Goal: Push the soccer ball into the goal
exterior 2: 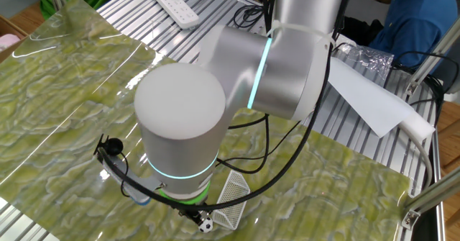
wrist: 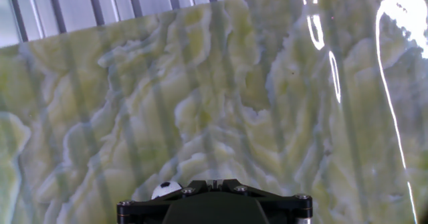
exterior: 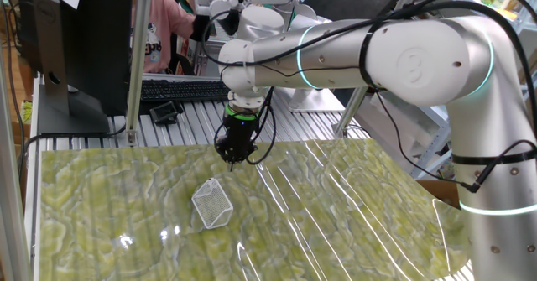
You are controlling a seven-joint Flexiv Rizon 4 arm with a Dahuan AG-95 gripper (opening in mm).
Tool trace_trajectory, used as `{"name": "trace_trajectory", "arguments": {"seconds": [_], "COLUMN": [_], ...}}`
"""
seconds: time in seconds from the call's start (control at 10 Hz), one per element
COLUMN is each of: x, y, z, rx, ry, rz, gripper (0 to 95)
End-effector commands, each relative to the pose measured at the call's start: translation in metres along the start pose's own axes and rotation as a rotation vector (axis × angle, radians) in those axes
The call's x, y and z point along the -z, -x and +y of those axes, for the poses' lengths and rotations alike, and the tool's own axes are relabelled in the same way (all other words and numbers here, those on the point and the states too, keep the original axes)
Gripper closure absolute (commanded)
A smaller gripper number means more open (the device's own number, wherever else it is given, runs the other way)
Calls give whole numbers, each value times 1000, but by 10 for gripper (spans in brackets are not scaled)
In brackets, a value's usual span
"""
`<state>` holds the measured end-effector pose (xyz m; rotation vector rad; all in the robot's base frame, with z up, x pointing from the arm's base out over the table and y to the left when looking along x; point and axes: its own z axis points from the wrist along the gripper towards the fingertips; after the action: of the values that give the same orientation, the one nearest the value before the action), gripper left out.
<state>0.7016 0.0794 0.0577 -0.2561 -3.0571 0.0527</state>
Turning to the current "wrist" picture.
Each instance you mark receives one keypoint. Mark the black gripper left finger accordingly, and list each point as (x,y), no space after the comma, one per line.
(140,210)

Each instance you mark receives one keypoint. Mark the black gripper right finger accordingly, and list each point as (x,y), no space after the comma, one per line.
(287,210)

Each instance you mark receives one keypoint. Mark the black and white soccer ball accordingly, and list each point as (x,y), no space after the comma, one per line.
(165,189)

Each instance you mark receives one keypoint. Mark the green marble pattern mat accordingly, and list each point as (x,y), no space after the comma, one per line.
(200,100)

